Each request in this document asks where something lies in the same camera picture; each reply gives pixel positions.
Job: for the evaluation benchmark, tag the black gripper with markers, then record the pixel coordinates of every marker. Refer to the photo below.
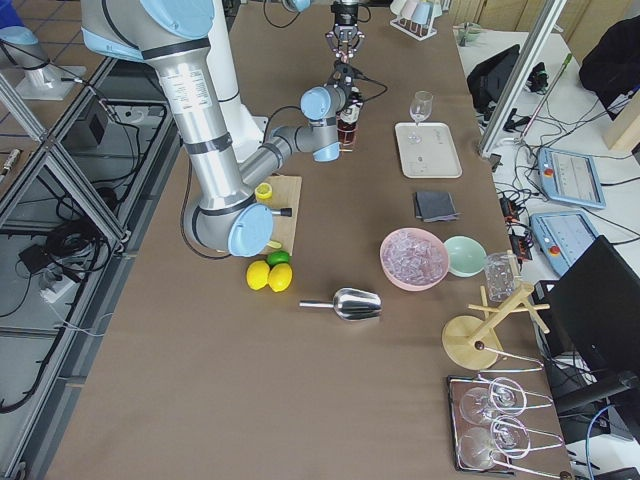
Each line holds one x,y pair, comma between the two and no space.
344,18
343,91

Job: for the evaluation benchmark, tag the copper wire bottle basket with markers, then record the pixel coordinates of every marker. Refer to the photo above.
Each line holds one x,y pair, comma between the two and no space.
348,116

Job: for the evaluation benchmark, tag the tea bottle one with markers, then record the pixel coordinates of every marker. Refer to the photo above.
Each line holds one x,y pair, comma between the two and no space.
347,124

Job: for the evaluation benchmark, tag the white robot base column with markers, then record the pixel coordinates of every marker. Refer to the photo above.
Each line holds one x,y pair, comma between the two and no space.
246,130

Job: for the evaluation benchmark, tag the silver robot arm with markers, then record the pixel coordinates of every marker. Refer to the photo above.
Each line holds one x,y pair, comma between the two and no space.
187,44
297,7

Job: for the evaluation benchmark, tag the pink cup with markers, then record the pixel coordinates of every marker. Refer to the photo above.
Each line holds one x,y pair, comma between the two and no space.
407,11

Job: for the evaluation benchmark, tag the blue cup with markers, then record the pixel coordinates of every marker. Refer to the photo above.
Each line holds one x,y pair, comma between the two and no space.
422,12

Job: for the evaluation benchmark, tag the wine glass on tray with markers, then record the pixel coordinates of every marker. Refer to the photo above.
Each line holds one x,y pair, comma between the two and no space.
419,110

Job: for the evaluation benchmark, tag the white rabbit tray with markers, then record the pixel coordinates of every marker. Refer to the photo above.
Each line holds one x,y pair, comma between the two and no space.
427,151

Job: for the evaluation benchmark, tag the bamboo cutting board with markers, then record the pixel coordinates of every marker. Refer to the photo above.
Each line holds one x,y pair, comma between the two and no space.
286,191

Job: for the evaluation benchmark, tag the half lemon slice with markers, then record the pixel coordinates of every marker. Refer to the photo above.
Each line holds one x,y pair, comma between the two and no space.
263,191

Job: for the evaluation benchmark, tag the black laptop bag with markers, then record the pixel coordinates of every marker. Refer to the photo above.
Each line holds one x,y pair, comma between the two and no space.
488,79

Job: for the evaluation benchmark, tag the steel muddler black tip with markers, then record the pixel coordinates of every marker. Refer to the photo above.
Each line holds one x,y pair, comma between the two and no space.
282,212

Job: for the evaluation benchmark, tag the grey folded cloth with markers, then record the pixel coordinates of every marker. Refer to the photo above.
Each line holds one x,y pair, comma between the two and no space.
433,206

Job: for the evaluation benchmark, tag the green lime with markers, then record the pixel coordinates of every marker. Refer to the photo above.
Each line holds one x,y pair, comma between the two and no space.
278,257

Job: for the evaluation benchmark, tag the pink bowl of ice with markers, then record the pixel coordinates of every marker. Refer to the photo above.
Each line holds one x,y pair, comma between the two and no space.
413,259

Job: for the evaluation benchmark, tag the yellow lemon right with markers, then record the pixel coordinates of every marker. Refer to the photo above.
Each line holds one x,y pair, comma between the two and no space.
280,277

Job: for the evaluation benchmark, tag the yellow lemon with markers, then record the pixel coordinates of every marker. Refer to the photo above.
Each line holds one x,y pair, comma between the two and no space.
257,274
280,277

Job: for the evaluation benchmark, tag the yellow lemon left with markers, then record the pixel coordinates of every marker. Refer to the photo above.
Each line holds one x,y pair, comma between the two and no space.
257,274

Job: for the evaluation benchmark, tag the green bowl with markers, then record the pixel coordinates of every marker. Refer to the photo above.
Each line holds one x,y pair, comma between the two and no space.
466,256

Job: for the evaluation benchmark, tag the steel ice scoop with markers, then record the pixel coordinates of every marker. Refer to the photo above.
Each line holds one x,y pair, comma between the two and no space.
350,304

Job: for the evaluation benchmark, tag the blue teach pendant far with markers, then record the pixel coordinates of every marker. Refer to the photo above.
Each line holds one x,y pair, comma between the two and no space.
570,178

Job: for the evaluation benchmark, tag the blue teach pendant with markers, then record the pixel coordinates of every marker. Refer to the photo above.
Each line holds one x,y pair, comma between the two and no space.
563,237
570,178

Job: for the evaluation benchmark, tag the glass mug on stand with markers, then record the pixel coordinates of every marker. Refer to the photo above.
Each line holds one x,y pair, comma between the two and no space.
502,275

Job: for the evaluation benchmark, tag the blue teach pendant near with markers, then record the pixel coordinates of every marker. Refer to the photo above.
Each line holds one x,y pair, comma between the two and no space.
563,237

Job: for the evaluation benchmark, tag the wooden cup tree stand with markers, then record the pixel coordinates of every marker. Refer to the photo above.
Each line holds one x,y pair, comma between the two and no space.
472,343

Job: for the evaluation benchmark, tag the black monitor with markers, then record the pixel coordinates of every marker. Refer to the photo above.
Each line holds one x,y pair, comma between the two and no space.
597,303

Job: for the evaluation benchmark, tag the hanging wine glass upper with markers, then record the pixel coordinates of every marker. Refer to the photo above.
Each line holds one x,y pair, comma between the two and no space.
490,399

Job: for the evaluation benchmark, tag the hanging wine glass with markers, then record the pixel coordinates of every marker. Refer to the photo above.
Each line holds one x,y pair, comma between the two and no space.
502,444
490,399

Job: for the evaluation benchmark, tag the black wine glass rack tray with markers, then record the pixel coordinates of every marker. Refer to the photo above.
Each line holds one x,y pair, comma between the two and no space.
456,388

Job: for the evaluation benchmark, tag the hanging wine glass lower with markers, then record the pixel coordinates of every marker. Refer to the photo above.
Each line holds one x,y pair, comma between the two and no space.
502,444

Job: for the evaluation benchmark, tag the white wire cup rack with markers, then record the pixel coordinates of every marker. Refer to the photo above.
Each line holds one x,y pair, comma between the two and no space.
415,30

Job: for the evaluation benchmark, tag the aluminium frame post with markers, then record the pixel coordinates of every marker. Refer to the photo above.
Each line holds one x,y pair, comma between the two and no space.
530,51

